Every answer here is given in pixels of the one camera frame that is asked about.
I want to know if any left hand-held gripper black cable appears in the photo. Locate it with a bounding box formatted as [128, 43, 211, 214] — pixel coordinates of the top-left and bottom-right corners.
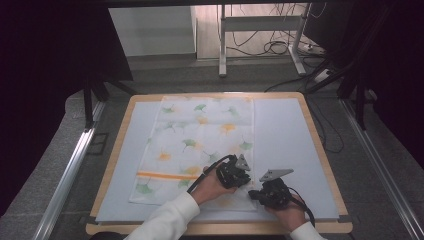
[186, 154, 238, 195]

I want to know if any dark curtain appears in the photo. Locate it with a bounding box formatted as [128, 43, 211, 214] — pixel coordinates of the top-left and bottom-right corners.
[301, 0, 424, 169]
[0, 0, 135, 217]

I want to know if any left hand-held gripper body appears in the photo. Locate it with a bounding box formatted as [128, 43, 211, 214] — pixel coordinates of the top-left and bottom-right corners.
[215, 153, 252, 190]

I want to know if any white panel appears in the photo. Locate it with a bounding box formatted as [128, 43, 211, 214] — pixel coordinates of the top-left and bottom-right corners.
[108, 5, 197, 58]

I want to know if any person's left hand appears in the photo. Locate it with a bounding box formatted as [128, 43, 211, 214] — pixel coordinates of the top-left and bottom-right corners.
[190, 165, 238, 206]

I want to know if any dark floor outlet cover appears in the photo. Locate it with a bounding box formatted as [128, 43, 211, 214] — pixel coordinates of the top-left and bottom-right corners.
[85, 132, 110, 156]

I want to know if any hand-held gripper black cable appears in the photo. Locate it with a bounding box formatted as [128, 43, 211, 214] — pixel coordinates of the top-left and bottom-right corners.
[186, 154, 238, 195]
[287, 186, 317, 228]

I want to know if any right hand-held gripper black cable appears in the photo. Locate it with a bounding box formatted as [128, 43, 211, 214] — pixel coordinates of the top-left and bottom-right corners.
[287, 186, 317, 228]

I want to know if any black metal stand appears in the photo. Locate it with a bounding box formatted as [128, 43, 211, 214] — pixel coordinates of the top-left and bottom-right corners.
[82, 75, 138, 132]
[303, 56, 368, 132]

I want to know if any tangle of black floor cables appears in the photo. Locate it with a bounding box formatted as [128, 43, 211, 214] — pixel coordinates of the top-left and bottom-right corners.
[229, 3, 326, 58]

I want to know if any white metal desk frame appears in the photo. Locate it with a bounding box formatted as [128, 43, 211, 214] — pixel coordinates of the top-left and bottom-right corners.
[217, 3, 313, 78]

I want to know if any person's right hand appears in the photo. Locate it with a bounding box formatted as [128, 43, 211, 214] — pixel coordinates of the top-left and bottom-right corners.
[264, 194, 308, 233]

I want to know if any white power strip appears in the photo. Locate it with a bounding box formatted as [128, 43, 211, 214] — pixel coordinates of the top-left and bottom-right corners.
[313, 68, 332, 84]

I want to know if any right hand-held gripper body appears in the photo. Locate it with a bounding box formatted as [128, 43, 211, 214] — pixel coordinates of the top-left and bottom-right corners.
[256, 167, 296, 212]

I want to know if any thin black floor cable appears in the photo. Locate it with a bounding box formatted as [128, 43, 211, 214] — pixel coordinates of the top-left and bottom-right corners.
[308, 98, 345, 155]

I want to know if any wooden edged table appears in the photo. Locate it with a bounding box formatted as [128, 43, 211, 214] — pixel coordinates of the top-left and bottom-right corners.
[85, 91, 354, 236]

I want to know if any aluminium rail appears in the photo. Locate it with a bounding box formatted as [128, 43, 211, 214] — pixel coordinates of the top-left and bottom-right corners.
[339, 97, 424, 240]
[32, 99, 107, 240]

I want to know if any white table mat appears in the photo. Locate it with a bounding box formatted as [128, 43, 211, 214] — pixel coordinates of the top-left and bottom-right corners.
[95, 97, 341, 224]

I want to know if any leaf print mesh laundry bag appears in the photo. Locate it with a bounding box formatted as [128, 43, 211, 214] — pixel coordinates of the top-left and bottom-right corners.
[128, 95, 258, 213]

